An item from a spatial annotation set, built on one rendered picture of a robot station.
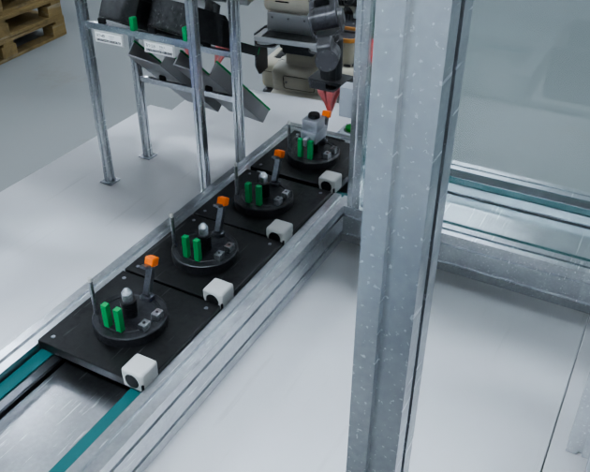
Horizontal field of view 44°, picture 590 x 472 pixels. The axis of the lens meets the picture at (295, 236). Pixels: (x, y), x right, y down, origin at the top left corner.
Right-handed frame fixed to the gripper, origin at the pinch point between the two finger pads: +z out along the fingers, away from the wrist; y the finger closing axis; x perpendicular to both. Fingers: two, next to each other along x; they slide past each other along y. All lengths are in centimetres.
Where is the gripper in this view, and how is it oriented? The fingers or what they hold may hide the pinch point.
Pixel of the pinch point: (330, 109)
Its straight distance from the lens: 194.4
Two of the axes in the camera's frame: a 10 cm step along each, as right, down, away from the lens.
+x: 4.8, -5.1, 7.2
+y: 8.8, 2.7, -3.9
